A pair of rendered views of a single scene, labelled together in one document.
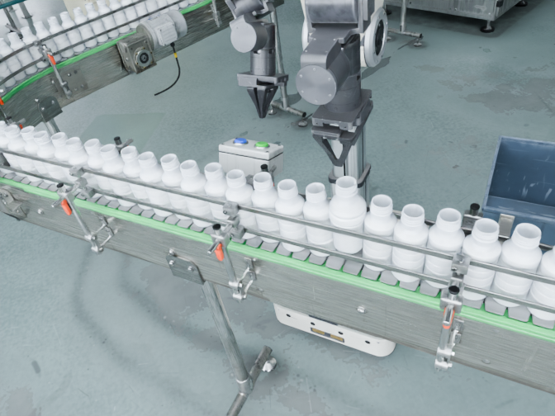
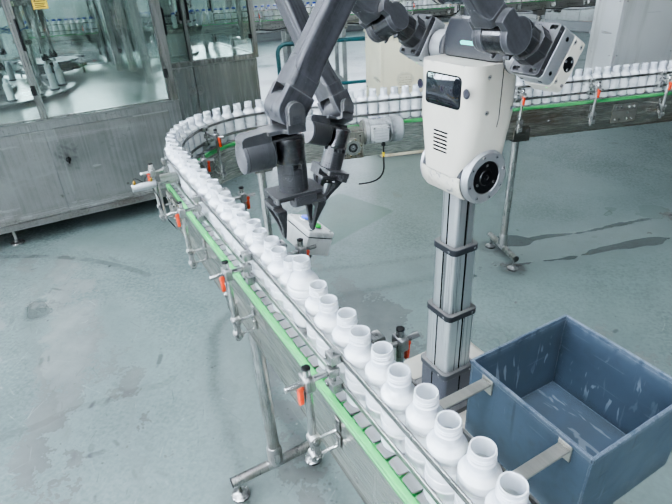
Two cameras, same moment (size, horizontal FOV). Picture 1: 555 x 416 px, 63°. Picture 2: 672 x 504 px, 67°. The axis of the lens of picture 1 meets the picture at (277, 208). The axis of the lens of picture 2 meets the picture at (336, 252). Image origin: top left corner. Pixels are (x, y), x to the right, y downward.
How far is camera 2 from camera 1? 0.66 m
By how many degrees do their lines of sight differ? 27
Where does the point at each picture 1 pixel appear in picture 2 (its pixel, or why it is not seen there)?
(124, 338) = (227, 372)
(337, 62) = (259, 147)
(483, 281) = (353, 386)
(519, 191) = (580, 388)
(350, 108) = (288, 191)
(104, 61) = not seen: hidden behind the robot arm
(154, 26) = (372, 125)
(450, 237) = (341, 332)
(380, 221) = (311, 301)
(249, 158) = (299, 231)
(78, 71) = not seen: hidden behind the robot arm
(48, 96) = not seen: hidden behind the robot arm
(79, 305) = (217, 331)
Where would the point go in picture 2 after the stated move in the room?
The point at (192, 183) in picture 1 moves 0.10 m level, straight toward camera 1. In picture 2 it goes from (240, 229) to (223, 247)
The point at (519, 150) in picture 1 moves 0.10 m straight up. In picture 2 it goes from (581, 338) to (589, 305)
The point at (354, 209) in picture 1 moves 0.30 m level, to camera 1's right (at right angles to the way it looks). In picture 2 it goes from (299, 283) to (438, 317)
